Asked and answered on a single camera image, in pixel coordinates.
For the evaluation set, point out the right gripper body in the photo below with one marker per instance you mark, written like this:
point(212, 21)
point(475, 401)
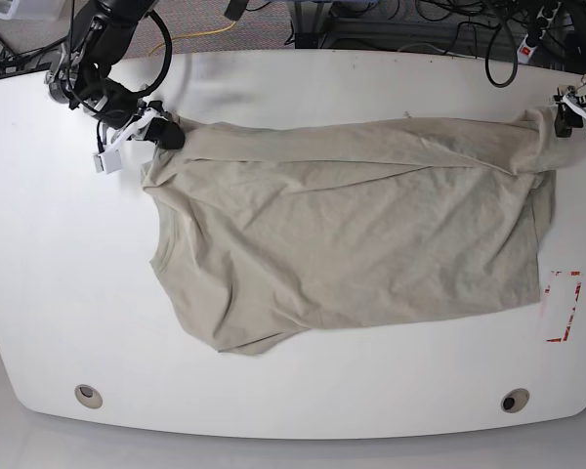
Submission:
point(115, 107)

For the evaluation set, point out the beige T-shirt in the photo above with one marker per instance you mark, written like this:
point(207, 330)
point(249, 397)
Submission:
point(264, 234)

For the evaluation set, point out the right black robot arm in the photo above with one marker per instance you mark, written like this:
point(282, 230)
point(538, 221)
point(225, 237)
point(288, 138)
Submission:
point(98, 38)

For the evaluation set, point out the white power strip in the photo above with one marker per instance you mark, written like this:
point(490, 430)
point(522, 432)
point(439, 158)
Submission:
point(537, 27)

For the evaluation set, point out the black tripod stand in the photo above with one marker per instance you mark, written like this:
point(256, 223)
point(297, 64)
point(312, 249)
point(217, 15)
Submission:
point(13, 63)

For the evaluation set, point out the red tape rectangle marking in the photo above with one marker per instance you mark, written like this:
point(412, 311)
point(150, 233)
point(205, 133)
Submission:
point(559, 304)

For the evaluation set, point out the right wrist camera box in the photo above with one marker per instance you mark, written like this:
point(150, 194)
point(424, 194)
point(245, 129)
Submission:
point(108, 161)

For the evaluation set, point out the left table cable grommet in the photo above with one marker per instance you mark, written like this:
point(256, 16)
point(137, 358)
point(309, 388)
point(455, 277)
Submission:
point(88, 396)

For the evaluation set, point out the table cable grommet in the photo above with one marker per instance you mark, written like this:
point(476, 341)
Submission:
point(88, 396)
point(515, 400)

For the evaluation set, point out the right table cable grommet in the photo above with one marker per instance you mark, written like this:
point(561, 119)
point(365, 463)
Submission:
point(515, 400)

